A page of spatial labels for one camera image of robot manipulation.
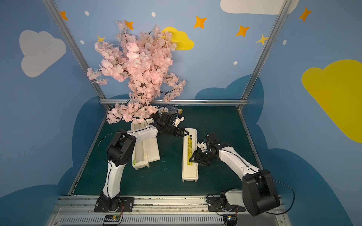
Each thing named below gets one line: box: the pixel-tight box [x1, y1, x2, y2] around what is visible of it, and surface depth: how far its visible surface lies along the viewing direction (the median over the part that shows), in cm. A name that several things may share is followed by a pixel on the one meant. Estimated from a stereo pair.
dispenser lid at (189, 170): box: [181, 128, 198, 183], surface depth 86 cm
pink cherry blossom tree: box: [86, 20, 187, 123], surface depth 77 cm
